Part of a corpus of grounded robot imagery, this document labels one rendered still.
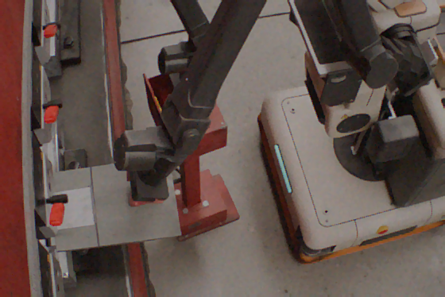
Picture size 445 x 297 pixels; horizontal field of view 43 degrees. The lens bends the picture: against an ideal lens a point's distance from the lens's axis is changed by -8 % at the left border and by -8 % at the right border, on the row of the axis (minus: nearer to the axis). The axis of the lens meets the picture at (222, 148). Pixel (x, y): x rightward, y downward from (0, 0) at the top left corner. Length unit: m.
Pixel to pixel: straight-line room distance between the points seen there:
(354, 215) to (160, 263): 0.73
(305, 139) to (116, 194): 1.03
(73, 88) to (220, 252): 0.97
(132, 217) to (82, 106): 0.39
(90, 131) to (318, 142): 0.94
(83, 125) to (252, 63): 1.27
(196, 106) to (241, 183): 1.38
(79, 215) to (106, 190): 0.08
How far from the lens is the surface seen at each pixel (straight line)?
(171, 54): 1.49
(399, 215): 2.12
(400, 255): 2.38
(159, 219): 1.25
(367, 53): 1.12
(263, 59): 2.65
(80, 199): 1.28
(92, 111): 1.52
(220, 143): 1.66
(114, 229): 1.25
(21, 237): 0.90
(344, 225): 2.05
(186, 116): 1.01
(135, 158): 1.04
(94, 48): 1.63
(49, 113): 1.12
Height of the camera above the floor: 2.17
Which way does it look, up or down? 64 degrees down
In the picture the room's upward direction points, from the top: 3 degrees clockwise
